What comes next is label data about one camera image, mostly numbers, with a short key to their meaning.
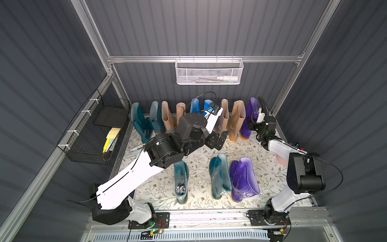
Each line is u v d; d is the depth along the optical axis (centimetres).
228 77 94
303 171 93
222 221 74
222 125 89
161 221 72
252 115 81
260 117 82
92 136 72
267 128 71
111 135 75
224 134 48
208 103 91
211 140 48
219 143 49
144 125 91
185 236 77
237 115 91
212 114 44
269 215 66
